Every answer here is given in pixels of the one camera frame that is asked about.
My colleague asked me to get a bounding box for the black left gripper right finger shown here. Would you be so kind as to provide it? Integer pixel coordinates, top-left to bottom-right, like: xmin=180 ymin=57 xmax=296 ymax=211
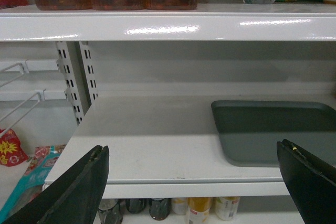
xmin=277 ymin=140 xmax=335 ymax=223

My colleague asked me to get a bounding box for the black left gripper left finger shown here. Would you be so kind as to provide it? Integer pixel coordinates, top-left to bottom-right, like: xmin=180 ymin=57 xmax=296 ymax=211
xmin=3 ymin=145 xmax=109 ymax=223

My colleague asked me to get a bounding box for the grey silver tray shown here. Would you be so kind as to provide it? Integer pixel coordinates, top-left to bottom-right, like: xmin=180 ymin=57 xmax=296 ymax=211
xmin=211 ymin=100 xmax=335 ymax=167

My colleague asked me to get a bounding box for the teal snack bag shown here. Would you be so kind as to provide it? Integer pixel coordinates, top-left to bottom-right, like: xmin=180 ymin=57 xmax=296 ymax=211
xmin=1 ymin=144 xmax=66 ymax=222

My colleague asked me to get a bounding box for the red snack bag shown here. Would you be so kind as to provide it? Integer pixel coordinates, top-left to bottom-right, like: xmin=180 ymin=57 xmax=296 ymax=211
xmin=1 ymin=129 xmax=28 ymax=167

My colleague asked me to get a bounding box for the white middle shelf board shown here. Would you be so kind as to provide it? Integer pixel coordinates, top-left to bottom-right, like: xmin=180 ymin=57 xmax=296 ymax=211
xmin=44 ymin=95 xmax=336 ymax=200

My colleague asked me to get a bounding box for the white shelf board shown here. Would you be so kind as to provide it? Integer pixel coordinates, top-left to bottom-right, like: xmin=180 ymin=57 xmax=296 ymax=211
xmin=44 ymin=95 xmax=336 ymax=200
xmin=1 ymin=0 xmax=335 ymax=42

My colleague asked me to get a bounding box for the yellow label drink bottle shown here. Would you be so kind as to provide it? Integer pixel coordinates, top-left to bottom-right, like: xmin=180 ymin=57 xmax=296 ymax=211
xmin=186 ymin=197 xmax=213 ymax=224

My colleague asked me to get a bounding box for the white perforated shelf upright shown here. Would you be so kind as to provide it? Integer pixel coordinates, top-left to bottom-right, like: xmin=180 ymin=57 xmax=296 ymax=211
xmin=56 ymin=41 xmax=98 ymax=124

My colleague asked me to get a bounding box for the white upper shelf board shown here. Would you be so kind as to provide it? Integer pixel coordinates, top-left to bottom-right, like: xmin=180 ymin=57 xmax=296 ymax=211
xmin=1 ymin=0 xmax=335 ymax=42

